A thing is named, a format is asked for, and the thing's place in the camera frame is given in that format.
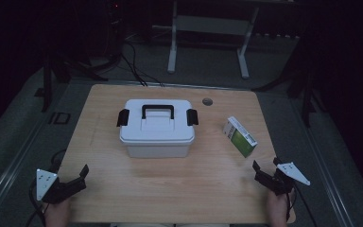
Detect black tripod stand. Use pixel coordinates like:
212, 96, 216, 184
34, 51, 109, 114
251, 37, 326, 129

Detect white lid with black handle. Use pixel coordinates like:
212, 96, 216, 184
116, 98, 199, 147

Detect white metal desk frame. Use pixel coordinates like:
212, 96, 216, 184
166, 0, 261, 79

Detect right hand-held gripper cable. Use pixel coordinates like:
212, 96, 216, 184
285, 183, 320, 227

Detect person's pale trousers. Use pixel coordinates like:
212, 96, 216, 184
110, 222, 231, 227

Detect white plastic storage box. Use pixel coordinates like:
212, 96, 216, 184
124, 140, 193, 159

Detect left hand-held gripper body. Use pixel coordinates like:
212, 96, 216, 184
36, 168, 74, 204

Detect person's right hand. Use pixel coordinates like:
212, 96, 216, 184
267, 188, 297, 227

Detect black floor cables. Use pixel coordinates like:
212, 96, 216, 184
119, 41, 165, 88

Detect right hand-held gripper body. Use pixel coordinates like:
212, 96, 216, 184
266, 162, 311, 197

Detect green and white carton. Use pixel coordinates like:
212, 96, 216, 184
222, 115, 259, 159

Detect left hand-held gripper cable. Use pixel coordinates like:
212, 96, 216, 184
26, 148, 68, 227

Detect person's left hand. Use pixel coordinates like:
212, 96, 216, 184
43, 199, 72, 227

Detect hand-held gripper cable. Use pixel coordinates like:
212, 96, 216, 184
285, 183, 320, 227
26, 148, 68, 227

